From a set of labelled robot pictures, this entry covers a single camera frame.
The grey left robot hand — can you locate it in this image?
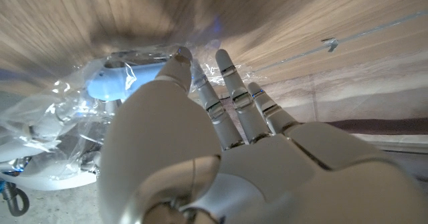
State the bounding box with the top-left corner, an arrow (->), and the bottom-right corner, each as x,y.
97,46 -> 428,224

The small blue toy camera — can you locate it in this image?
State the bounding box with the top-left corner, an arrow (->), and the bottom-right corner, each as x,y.
86,62 -> 168,102

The clear cellophane sheet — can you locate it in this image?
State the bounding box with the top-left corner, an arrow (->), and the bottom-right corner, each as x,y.
0,42 -> 265,185

